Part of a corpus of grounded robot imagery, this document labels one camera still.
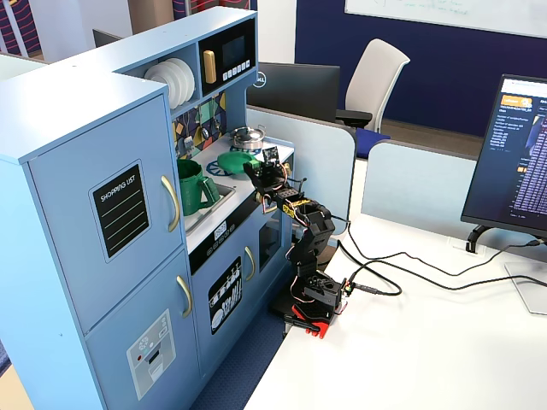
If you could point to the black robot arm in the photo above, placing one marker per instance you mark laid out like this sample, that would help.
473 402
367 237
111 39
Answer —
314 239

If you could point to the small wrist camera board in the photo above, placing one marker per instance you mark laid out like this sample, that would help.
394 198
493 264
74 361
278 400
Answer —
271 156

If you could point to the white toy plate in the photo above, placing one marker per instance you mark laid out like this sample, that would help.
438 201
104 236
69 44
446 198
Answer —
159 83
191 77
178 79

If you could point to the green pitcher recipient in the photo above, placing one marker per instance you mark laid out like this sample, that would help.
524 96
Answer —
191 188

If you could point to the wide light blue desk divider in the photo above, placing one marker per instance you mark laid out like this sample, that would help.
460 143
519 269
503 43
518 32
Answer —
419 183

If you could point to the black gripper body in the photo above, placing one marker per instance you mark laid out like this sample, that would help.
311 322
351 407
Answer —
261 174

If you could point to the grey toy sink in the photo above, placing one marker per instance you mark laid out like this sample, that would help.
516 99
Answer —
213 209

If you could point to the white office chair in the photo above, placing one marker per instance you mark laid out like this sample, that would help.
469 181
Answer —
378 77

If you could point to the blue chair seat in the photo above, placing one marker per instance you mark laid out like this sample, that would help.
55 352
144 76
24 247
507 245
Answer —
371 138

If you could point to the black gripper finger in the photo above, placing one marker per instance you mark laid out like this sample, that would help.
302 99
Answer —
248 169
257 180

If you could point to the lit computer monitor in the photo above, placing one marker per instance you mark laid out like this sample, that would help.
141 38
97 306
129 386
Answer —
517 154

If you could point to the red table clamp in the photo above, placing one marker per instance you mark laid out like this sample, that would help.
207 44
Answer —
314 326

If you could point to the monitor stand with silver base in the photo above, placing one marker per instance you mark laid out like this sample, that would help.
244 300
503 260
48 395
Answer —
527 290

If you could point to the green plastic bowl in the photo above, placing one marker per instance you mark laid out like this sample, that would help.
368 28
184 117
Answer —
231 163

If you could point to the whiteboard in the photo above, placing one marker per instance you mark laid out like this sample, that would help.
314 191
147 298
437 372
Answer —
448 13

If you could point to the rounded light blue desk divider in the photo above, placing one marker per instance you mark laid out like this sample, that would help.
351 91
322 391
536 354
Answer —
316 171

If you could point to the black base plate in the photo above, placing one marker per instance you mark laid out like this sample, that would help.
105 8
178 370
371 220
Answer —
280 308

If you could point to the steel toy pot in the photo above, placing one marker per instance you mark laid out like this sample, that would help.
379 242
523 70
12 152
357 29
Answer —
247 137

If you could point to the black Dell monitor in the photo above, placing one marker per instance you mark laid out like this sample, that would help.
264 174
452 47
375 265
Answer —
299 89

